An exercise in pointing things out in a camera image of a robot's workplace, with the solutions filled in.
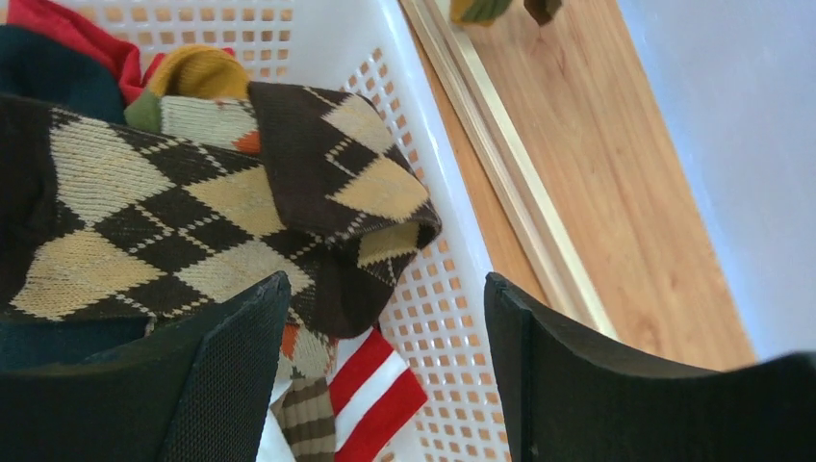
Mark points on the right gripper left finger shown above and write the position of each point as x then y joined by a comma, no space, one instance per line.
114,390

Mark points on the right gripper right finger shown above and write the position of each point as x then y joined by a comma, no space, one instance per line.
570,393

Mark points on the brown argyle sock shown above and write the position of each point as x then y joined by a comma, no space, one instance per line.
100,220

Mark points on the olive green striped sock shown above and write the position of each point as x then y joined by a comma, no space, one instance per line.
477,12

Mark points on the brown striped sock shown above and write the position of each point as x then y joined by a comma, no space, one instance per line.
542,11

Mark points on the pile of colourful socks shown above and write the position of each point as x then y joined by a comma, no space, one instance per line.
333,399

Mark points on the wooden clothes rack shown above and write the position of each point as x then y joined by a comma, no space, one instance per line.
500,150

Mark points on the white centre laundry basket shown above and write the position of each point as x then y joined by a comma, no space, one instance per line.
435,318

